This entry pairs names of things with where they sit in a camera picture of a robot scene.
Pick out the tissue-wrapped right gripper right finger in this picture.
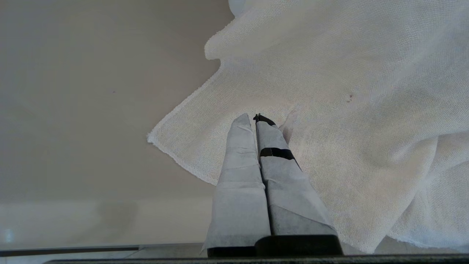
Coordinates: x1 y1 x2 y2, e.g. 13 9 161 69
253 114 343 256

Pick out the tissue-wrapped right gripper left finger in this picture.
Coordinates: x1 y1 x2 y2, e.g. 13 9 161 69
203 113 272 257

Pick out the white woven cloth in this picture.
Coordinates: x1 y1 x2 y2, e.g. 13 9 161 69
147 0 469 254

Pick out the white ceramic jar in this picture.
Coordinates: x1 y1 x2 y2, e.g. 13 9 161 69
228 0 257 17

